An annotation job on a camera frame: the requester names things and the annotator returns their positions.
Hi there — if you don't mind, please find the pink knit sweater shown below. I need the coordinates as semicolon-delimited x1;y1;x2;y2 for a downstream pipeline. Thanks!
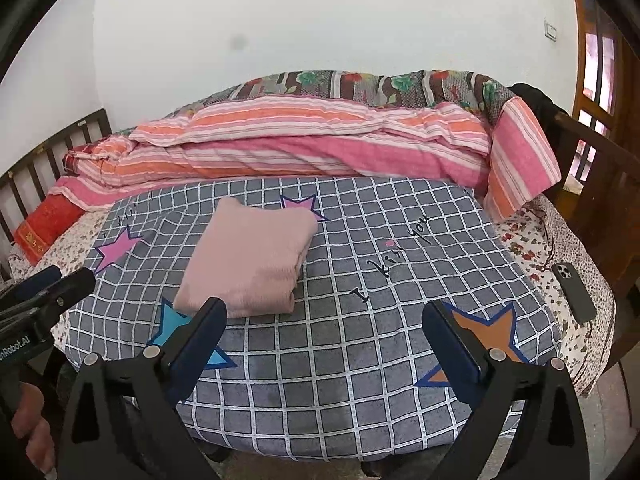
172;197;318;318

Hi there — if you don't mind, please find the person's left hand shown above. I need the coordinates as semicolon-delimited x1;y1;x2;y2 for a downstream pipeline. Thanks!
12;382;55;474

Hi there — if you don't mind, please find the red embroidered pillow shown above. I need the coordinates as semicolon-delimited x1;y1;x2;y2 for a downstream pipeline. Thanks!
14;194;85;266

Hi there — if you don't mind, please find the dark wooden headboard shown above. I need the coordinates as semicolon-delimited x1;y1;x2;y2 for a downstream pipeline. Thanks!
0;108;112;258

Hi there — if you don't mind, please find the black smartphone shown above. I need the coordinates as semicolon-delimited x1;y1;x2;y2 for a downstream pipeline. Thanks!
551;261;597;325

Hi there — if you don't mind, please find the floral bed sheet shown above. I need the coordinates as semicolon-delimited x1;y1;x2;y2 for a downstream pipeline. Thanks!
495;195;616;396

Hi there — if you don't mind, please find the dark wooden footboard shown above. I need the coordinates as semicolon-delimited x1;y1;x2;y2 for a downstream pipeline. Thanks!
508;82;640;361

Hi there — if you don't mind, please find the pink orange striped quilt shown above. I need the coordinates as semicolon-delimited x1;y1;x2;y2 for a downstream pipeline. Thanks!
53;96;561;222

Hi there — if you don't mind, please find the black garment on footboard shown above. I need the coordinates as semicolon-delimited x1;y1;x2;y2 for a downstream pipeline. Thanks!
509;82;565;134

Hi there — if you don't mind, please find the floral patchwork quilt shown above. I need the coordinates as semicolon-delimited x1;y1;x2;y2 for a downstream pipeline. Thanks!
169;70;515;125

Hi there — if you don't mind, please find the wooden door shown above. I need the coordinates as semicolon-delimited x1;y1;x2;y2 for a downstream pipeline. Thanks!
569;0;640;187

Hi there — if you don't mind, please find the white wall switch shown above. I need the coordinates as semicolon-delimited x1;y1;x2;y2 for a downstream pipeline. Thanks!
544;21;558;42

